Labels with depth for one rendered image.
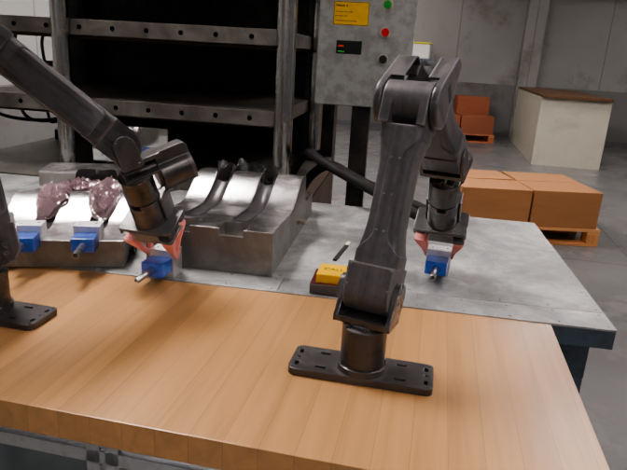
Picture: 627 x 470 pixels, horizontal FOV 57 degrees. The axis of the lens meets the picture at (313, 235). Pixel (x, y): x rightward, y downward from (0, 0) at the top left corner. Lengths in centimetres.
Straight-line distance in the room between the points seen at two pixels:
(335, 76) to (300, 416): 136
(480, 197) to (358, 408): 357
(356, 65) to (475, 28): 903
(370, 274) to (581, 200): 384
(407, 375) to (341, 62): 128
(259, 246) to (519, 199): 336
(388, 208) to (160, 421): 39
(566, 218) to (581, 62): 678
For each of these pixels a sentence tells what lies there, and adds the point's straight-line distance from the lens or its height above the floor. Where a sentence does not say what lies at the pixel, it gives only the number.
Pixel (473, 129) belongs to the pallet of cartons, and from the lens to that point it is 990.
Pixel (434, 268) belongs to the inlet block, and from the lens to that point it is 118.
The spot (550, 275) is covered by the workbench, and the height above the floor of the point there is 80.
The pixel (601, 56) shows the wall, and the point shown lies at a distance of 1118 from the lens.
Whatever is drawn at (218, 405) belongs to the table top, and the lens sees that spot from 77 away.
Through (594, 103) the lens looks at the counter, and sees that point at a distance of 829.
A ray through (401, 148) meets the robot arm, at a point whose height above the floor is 111.
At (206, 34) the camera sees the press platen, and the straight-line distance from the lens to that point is 197.
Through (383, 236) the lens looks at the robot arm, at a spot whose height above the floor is 100.
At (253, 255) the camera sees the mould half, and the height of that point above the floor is 84.
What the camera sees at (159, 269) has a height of 83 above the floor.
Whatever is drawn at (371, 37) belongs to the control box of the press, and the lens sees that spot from 193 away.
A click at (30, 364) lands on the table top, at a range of 90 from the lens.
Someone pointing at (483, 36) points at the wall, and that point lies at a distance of 1091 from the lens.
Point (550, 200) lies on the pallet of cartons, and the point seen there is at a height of 32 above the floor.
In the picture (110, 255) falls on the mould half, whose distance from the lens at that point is 121.
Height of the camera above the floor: 122
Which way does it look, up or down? 17 degrees down
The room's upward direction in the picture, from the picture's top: 3 degrees clockwise
